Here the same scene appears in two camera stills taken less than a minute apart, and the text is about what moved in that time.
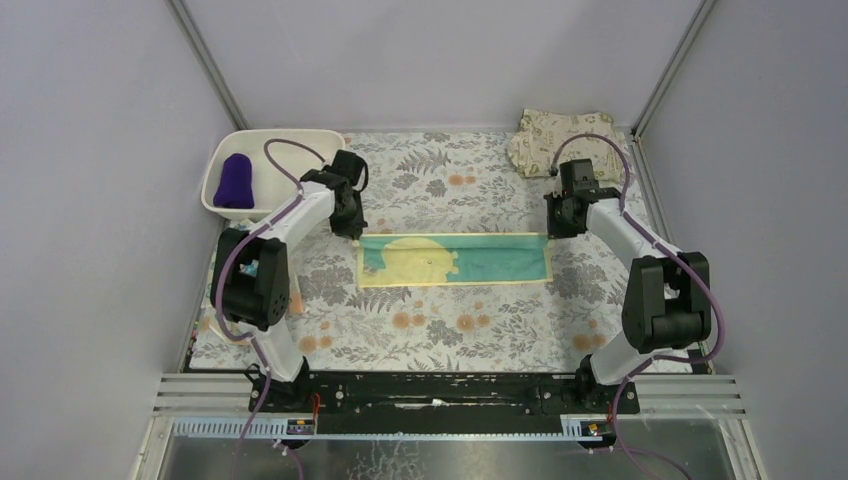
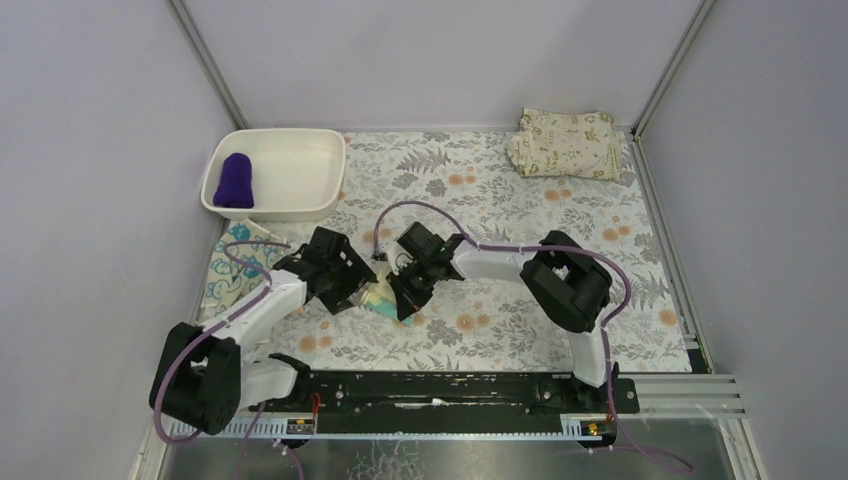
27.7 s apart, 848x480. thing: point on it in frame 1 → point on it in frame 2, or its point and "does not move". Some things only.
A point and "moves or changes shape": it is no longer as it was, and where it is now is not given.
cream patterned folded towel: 537,134 does not move
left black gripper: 348,225 → 346,285
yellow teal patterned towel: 452,258 moves or changes shape
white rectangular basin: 278,159 does not move
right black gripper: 559,221 → 404,287
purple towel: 236,189 does not move
